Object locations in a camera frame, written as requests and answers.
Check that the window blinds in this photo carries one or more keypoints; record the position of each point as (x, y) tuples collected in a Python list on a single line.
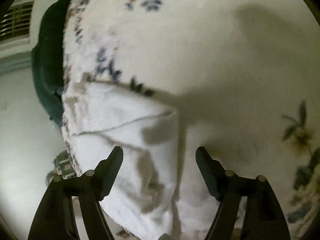
[(15, 18)]

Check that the white small garment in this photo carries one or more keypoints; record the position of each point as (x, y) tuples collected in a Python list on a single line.
[(125, 150)]

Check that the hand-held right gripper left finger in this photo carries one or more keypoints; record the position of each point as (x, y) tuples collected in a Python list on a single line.
[(113, 166)]

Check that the small patterned object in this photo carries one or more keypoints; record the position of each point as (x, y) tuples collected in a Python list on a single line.
[(63, 163)]

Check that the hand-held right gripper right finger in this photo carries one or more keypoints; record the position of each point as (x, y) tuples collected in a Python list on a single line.
[(206, 167)]

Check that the white floral bed sheet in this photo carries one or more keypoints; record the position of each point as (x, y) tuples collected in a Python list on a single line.
[(200, 55)]

